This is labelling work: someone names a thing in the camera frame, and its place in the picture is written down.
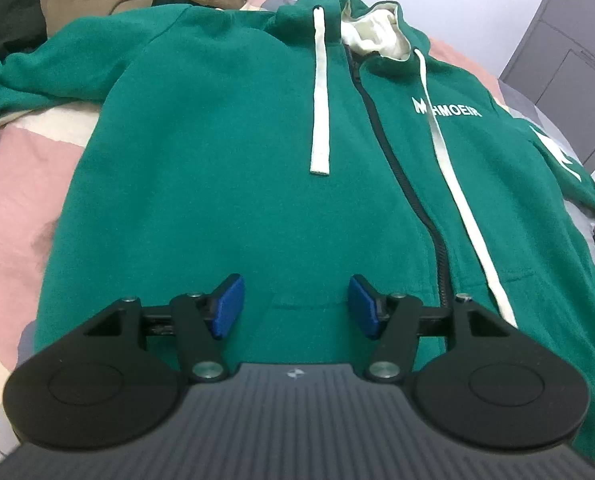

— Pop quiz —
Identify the patchwork quilt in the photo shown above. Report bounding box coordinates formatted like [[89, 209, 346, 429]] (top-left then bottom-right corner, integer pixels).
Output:
[[0, 0, 595, 466]]

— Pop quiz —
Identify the grey door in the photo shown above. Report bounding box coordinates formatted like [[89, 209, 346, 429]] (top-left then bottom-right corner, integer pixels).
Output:
[[497, 0, 595, 173]]

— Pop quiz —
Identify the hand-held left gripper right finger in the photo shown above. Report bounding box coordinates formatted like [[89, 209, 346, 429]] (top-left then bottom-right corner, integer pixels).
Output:
[[348, 274, 511, 383]]

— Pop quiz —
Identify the green hoodie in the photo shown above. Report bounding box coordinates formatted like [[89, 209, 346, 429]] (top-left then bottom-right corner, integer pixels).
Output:
[[0, 0, 595, 466]]

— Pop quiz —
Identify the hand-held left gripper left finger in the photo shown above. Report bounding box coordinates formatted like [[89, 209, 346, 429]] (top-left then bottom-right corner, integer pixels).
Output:
[[85, 273, 246, 383]]

